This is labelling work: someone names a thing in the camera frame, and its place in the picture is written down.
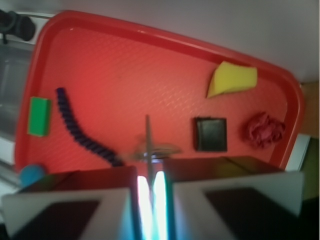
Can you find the grey sink basin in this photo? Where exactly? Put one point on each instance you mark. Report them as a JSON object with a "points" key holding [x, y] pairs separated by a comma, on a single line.
{"points": [[15, 58]]}

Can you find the red fabric scrunchie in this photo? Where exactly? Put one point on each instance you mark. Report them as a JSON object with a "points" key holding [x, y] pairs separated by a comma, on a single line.
{"points": [[263, 130]]}

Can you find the brown cardboard panel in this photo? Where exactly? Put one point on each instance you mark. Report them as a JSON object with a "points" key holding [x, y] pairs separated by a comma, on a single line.
{"points": [[311, 118]]}

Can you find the grey faucet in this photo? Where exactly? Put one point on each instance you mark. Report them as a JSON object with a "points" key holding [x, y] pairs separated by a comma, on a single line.
{"points": [[20, 26]]}

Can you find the yellow sponge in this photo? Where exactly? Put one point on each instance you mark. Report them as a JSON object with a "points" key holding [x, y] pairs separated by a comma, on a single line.
{"points": [[231, 78]]}

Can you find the red plastic tray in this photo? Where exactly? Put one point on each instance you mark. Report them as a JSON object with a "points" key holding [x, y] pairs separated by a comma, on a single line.
{"points": [[116, 72]]}

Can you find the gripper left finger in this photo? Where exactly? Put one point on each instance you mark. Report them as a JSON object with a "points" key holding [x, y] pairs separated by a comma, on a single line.
{"points": [[77, 205]]}

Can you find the blue crocheted ball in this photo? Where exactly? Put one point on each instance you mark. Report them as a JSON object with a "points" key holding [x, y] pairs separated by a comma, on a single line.
{"points": [[31, 174]]}

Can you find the silver key bunch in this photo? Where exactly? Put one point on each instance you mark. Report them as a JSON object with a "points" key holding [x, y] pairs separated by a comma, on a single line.
{"points": [[152, 153]]}

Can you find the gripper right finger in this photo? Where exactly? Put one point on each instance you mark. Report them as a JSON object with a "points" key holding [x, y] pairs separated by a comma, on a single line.
{"points": [[231, 198]]}

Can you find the green rectangular block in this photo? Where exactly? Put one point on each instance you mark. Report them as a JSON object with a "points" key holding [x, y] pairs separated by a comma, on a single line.
{"points": [[39, 116]]}

